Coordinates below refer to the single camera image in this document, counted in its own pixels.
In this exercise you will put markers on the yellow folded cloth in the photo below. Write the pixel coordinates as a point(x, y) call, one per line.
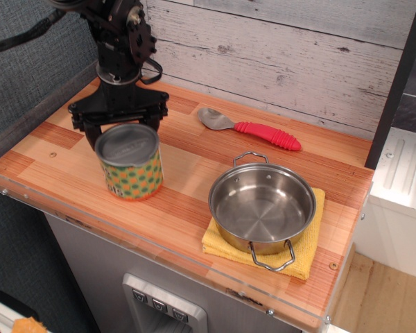
point(304, 250)

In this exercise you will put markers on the dark right cabinet post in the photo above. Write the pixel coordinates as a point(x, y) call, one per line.
point(397, 88)

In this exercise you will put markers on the silver steel pan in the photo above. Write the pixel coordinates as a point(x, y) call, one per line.
point(262, 209)

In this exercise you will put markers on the white toy sink counter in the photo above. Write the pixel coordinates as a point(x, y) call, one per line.
point(386, 230)

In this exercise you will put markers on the red handled metal spoon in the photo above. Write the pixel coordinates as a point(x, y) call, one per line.
point(215, 120)

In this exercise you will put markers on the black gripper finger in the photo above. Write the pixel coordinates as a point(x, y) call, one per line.
point(92, 133)
point(153, 121)

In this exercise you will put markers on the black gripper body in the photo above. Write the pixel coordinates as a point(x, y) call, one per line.
point(116, 104)

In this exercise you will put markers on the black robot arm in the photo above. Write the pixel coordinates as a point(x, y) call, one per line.
point(125, 46)

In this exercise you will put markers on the orange object at corner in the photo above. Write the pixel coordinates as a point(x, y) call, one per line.
point(28, 325)

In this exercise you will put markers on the clear acrylic edge guard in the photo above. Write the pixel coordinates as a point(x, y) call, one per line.
point(169, 226)

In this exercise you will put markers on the silver dispenser panel with buttons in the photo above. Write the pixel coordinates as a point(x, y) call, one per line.
point(154, 309)

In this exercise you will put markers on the green orange checkered can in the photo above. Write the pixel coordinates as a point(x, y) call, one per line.
point(130, 158)

